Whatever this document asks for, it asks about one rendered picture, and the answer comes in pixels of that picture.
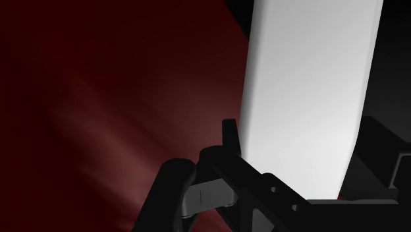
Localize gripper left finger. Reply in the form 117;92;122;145
130;118;311;232

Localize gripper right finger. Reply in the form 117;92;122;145
338;115;411;206

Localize white tall block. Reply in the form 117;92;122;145
238;0;385;200

